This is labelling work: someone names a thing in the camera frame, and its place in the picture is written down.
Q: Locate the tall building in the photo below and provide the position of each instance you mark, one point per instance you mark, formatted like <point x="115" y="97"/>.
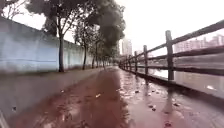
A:
<point x="126" y="46"/>

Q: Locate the red paved path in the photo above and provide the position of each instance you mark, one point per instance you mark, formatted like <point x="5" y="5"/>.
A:
<point x="106" y="100"/>

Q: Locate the row of trees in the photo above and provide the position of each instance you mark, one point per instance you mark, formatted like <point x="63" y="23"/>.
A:
<point x="61" y="53"/>

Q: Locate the dark wooden fence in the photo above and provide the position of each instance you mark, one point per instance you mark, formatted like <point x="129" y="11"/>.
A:
<point x="170" y="53"/>

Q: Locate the grey kerb strip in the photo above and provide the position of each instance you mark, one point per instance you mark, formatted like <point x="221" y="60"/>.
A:
<point x="186" y="90"/>

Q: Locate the grey pavement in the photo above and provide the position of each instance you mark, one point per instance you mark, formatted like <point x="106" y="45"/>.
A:
<point x="30" y="90"/>

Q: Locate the water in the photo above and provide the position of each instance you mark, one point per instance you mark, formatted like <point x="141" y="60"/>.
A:
<point x="200" y="83"/>

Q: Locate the buildings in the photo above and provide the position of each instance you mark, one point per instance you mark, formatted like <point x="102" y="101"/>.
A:
<point x="200" y="44"/>

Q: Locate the tree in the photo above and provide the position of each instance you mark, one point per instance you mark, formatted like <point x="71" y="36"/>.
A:
<point x="10" y="8"/>

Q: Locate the long grey wall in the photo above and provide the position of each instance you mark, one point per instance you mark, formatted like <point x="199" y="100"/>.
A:
<point x="26" y="50"/>

